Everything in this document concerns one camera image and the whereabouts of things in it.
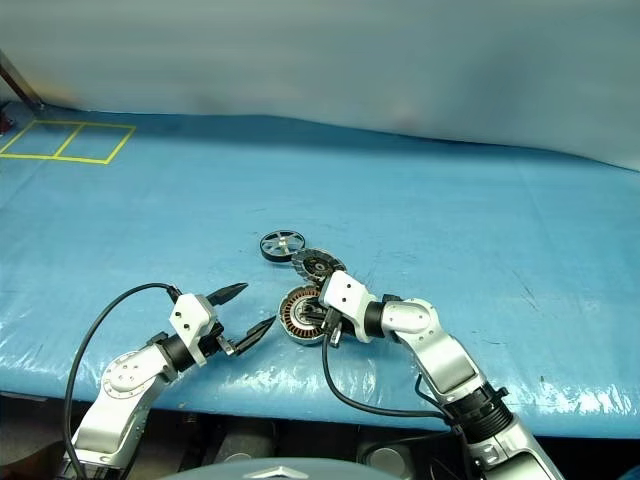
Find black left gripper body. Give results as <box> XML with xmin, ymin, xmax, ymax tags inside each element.
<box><xmin>201</xmin><ymin>319</ymin><xmax>239</xmax><ymax>359</ymax></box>

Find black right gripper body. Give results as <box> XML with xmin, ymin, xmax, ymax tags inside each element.
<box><xmin>314</xmin><ymin>297</ymin><xmax>336</xmax><ymax>327</ymax></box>

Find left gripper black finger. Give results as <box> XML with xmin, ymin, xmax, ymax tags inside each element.
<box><xmin>207</xmin><ymin>281</ymin><xmax>250</xmax><ymax>308</ymax></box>
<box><xmin>233</xmin><ymin>314</ymin><xmax>278</xmax><ymax>358</ymax></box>

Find round notched motor lid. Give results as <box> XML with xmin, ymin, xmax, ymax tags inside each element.
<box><xmin>290</xmin><ymin>247</ymin><xmax>347</xmax><ymax>288</ymax></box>

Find black spoked rotor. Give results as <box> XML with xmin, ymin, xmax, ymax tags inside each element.
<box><xmin>259</xmin><ymin>230</ymin><xmax>308</xmax><ymax>267</ymax></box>

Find dark rounded shape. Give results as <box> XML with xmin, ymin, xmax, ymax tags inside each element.
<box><xmin>355</xmin><ymin>435</ymin><xmax>419</xmax><ymax>474</ymax></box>

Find grey robot torso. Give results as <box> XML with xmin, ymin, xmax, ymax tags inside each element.
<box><xmin>168</xmin><ymin>453</ymin><xmax>364</xmax><ymax>480</ymax></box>

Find blue plastic table cover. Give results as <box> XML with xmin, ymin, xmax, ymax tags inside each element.
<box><xmin>0</xmin><ymin>102</ymin><xmax>640</xmax><ymax>435</ymax></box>

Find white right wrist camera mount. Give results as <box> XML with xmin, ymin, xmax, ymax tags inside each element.
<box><xmin>317</xmin><ymin>269</ymin><xmax>377</xmax><ymax>343</ymax></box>

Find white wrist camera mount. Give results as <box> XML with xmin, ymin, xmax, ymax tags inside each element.
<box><xmin>317</xmin><ymin>269</ymin><xmax>377</xmax><ymax>343</ymax></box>
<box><xmin>168</xmin><ymin>293</ymin><xmax>222</xmax><ymax>369</ymax></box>

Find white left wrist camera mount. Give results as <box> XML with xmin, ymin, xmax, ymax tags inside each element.
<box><xmin>168</xmin><ymin>293</ymin><xmax>222</xmax><ymax>369</ymax></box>

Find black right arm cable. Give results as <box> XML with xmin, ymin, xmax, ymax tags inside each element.
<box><xmin>321</xmin><ymin>337</ymin><xmax>481</xmax><ymax>451</ymax></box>

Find metal frame bar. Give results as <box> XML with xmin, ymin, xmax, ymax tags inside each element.
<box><xmin>0</xmin><ymin>48</ymin><xmax>47</xmax><ymax>112</ymax></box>

